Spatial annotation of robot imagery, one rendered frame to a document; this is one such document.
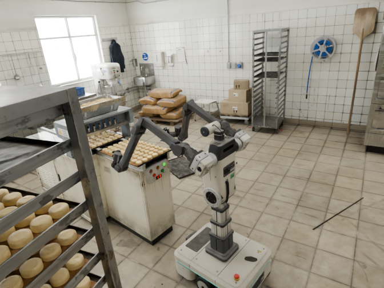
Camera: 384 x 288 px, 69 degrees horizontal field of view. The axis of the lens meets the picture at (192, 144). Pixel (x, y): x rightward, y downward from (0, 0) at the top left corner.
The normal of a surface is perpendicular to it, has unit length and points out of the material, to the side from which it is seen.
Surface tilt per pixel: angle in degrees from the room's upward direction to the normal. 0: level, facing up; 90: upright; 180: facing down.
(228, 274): 0
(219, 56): 90
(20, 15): 90
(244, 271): 0
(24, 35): 90
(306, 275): 0
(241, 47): 90
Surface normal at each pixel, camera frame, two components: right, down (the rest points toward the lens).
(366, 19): -0.51, 0.21
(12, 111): 0.92, 0.09
